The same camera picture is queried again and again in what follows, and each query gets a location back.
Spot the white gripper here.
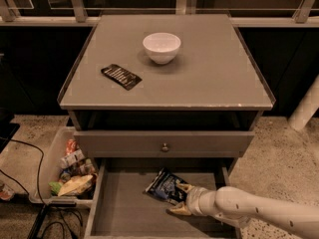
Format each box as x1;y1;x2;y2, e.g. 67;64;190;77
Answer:
168;183;216;216

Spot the blue chip bag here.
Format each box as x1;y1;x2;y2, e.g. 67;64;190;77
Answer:
145;168;186;205

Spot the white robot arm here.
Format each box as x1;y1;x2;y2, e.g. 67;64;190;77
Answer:
169;183;319;239

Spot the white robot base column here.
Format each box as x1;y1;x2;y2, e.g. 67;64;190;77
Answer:
288;75;319;130

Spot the brass drawer knob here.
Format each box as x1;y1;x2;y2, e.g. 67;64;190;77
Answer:
161;143;169;152

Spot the open grey middle drawer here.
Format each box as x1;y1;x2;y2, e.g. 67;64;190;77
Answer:
85;158;241;239

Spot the grey drawer cabinet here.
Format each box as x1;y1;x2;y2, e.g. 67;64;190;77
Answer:
57;13;276;239

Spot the closed grey top drawer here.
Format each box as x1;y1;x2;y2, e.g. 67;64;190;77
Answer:
74;130;254;158

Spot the yellow snack bag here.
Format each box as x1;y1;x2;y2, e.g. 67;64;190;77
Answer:
58;174;94;196

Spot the clear plastic storage bin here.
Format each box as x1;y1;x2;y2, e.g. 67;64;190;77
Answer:
29;126;93;208

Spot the green snack packet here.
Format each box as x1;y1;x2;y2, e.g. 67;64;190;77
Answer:
49;181;63;196

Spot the black snack packet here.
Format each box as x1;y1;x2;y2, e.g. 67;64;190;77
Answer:
101;64;142;91

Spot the white ceramic bowl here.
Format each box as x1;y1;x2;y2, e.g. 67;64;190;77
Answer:
143;33;181;65

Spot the red white object on floor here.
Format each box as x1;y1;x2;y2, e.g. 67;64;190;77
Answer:
0;181;15;201

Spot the black box at left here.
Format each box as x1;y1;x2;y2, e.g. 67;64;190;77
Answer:
0;108;20;153

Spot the metal window railing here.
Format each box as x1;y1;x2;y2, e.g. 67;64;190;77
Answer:
0;0;319;26

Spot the black cable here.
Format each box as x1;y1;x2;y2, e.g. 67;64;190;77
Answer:
0;137;84;239

